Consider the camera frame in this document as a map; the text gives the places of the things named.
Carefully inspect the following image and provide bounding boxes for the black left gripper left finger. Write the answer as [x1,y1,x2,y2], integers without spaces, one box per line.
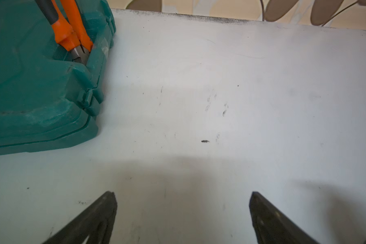
[45,191,118,244]

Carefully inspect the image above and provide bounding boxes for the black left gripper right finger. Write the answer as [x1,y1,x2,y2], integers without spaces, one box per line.
[249,192,317,244]

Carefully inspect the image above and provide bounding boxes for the green plastic tool case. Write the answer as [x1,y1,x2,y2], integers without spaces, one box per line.
[0,1,116,155]

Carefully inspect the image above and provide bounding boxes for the orange handled pliers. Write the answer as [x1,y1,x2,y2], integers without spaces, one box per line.
[35,0,93,65]

